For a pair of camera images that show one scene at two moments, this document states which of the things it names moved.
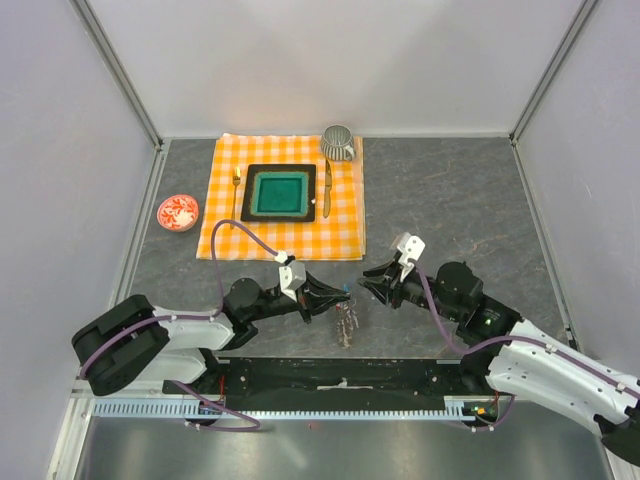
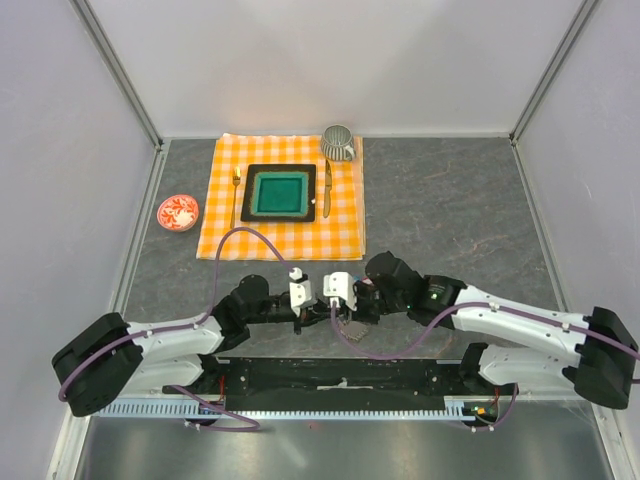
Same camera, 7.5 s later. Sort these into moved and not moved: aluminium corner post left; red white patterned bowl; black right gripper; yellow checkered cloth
Moved: black right gripper
Not moved: yellow checkered cloth; aluminium corner post left; red white patterned bowl
